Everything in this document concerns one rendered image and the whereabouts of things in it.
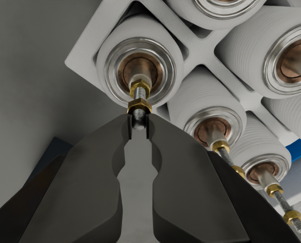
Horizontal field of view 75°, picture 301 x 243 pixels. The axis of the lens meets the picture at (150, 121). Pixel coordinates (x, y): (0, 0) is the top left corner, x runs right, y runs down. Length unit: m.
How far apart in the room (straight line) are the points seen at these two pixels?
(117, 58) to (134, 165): 0.47
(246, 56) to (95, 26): 0.18
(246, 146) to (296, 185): 0.29
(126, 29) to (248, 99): 0.22
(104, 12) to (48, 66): 0.27
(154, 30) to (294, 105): 0.22
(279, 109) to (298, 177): 0.27
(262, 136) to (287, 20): 0.16
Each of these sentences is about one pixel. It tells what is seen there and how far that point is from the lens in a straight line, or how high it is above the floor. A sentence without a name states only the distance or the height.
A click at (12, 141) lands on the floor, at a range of 0.68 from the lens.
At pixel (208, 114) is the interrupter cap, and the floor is 0.25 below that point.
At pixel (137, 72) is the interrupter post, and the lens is 0.19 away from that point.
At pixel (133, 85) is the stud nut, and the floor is 0.30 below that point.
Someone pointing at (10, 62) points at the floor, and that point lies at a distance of 0.56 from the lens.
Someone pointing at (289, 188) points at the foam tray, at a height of 0.16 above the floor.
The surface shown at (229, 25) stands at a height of 0.25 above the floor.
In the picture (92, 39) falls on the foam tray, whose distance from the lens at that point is 0.28.
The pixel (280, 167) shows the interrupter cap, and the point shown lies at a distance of 0.35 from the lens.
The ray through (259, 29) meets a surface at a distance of 0.26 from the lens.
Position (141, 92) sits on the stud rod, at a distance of 0.16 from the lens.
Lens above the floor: 0.45
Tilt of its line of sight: 58 degrees down
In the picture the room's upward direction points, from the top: 176 degrees clockwise
